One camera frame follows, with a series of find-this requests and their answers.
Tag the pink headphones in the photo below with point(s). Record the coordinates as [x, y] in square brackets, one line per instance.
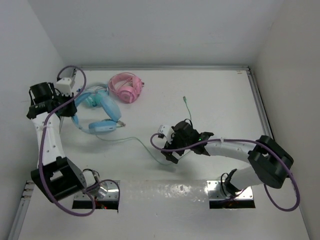
[126, 86]

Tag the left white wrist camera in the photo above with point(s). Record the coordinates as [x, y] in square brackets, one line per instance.
[65, 85]

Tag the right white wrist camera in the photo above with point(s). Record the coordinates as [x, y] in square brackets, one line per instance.
[167, 132]

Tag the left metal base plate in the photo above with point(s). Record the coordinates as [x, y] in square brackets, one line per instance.
[106, 191]

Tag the aluminium frame rail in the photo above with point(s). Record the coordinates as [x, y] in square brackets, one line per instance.
[168, 67]
[266, 127]
[72, 76]

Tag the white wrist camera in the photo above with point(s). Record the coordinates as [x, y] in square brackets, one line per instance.
[65, 85]
[167, 132]

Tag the metal base plate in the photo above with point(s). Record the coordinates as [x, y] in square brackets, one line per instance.
[106, 191]
[218, 191]

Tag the right aluminium frame rail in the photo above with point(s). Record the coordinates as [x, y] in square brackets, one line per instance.
[266, 127]

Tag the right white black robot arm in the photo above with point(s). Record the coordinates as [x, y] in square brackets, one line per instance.
[268, 162]

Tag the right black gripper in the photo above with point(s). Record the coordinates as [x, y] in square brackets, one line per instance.
[170, 156]

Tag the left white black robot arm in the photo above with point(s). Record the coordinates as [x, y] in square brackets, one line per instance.
[56, 174]

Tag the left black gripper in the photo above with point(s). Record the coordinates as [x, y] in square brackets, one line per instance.
[72, 110]

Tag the left aluminium frame rail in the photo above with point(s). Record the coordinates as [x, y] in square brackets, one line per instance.
[72, 76]

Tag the teal headphones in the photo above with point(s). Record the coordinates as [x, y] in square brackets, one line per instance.
[92, 95]

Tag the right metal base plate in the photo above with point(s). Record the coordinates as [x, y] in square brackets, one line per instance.
[218, 191]

